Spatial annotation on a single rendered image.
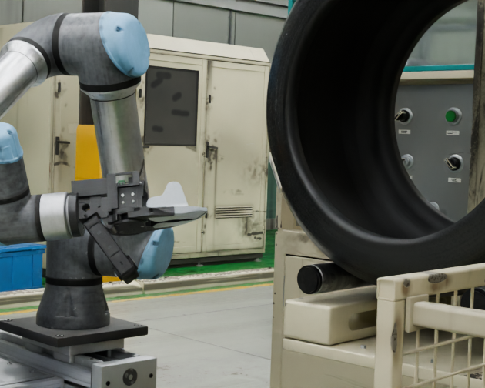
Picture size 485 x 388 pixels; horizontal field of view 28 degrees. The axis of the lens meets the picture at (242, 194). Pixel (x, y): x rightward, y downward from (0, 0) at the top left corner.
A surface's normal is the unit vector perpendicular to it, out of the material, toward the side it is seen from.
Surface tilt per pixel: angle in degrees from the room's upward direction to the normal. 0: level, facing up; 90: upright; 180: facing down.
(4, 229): 112
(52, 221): 98
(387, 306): 90
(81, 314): 73
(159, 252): 97
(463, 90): 90
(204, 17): 90
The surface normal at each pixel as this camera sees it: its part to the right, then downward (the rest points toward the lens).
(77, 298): 0.23, -0.25
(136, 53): 0.92, -0.07
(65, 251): -0.31, 0.08
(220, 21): 0.69, 0.06
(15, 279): 0.83, 0.06
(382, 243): -0.67, 0.20
